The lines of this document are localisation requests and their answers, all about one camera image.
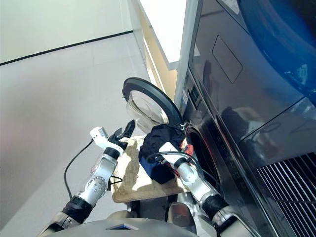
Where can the black garment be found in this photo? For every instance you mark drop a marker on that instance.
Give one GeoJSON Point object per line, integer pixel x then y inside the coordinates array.
{"type": "Point", "coordinates": [163, 134]}

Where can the navy blue garment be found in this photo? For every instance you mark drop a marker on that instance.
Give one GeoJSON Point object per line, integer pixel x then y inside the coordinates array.
{"type": "Point", "coordinates": [160, 175]}

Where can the red garment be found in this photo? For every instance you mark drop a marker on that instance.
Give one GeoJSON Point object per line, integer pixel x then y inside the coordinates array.
{"type": "Point", "coordinates": [189, 149]}

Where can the pale woven basket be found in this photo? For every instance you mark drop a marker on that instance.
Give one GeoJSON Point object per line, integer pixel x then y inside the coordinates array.
{"type": "Point", "coordinates": [128, 177]}

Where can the round glass washing machine door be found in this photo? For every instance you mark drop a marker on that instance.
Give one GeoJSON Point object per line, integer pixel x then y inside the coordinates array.
{"type": "Point", "coordinates": [158, 91]}

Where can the grey washing machine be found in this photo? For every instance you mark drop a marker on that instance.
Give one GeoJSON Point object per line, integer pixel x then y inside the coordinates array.
{"type": "Point", "coordinates": [247, 111]}

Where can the silver door hinge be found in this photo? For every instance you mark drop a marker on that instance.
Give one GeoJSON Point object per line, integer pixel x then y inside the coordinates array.
{"type": "Point", "coordinates": [184, 126]}

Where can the pale wooden base cabinet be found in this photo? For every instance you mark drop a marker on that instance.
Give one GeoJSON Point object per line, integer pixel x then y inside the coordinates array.
{"type": "Point", "coordinates": [153, 56]}

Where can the silver robot torso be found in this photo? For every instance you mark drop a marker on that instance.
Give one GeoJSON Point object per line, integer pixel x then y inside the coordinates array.
{"type": "Point", "coordinates": [98, 229]}

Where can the silver robot leg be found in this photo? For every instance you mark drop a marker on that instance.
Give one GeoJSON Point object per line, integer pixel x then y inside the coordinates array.
{"type": "Point", "coordinates": [181, 211]}

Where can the dark baseboard strip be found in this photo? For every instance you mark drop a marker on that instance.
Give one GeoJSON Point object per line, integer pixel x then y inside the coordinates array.
{"type": "Point", "coordinates": [66, 47]}

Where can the white counter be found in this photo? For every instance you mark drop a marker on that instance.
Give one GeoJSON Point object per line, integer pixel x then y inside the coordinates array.
{"type": "Point", "coordinates": [170, 37]}

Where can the grey tall side panel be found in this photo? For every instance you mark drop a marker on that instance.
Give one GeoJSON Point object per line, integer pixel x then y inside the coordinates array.
{"type": "Point", "coordinates": [187, 37]}

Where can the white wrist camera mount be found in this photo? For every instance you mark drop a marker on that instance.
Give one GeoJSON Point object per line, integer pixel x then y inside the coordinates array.
{"type": "Point", "coordinates": [169, 148]}
{"type": "Point", "coordinates": [98, 137]}

